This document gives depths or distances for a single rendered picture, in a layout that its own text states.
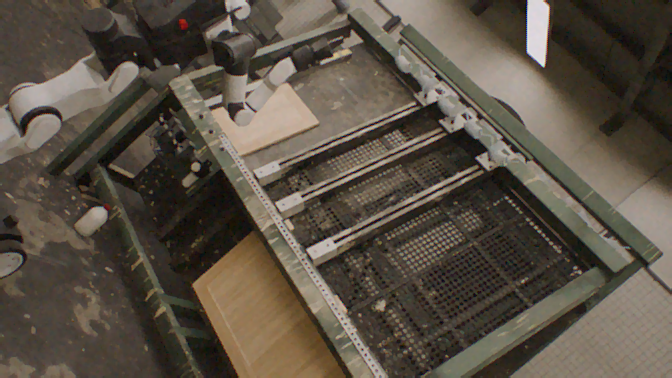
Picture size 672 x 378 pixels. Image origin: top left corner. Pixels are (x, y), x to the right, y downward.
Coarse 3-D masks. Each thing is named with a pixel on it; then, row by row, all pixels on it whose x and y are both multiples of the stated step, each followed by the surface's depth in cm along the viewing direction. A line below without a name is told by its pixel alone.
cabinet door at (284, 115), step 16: (272, 96) 318; (288, 96) 319; (224, 112) 309; (272, 112) 311; (288, 112) 311; (304, 112) 311; (224, 128) 302; (240, 128) 302; (256, 128) 303; (272, 128) 303; (288, 128) 303; (304, 128) 304; (240, 144) 295; (256, 144) 295
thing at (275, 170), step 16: (416, 96) 309; (432, 96) 309; (400, 112) 308; (416, 112) 309; (352, 128) 297; (368, 128) 298; (384, 128) 303; (320, 144) 290; (336, 144) 290; (352, 144) 297; (288, 160) 284; (304, 160) 284; (256, 176) 276; (272, 176) 279
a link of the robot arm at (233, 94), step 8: (224, 72) 215; (224, 80) 216; (232, 80) 214; (240, 80) 215; (224, 88) 218; (232, 88) 216; (240, 88) 217; (224, 96) 220; (232, 96) 218; (240, 96) 220; (224, 104) 222; (232, 104) 220; (240, 104) 221; (232, 112) 222; (240, 112) 222; (248, 112) 224; (232, 120) 224; (240, 120) 225; (248, 120) 226
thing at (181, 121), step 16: (160, 128) 305; (176, 128) 288; (192, 128) 298; (160, 144) 304; (176, 144) 285; (192, 144) 284; (176, 160) 295; (192, 160) 284; (208, 160) 278; (176, 176) 291; (192, 176) 279; (208, 176) 282; (192, 192) 283
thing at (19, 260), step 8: (8, 240) 210; (0, 248) 205; (8, 248) 207; (16, 248) 210; (0, 256) 209; (8, 256) 212; (16, 256) 215; (24, 256) 216; (0, 264) 213; (8, 264) 216; (16, 264) 218; (0, 272) 216; (8, 272) 217
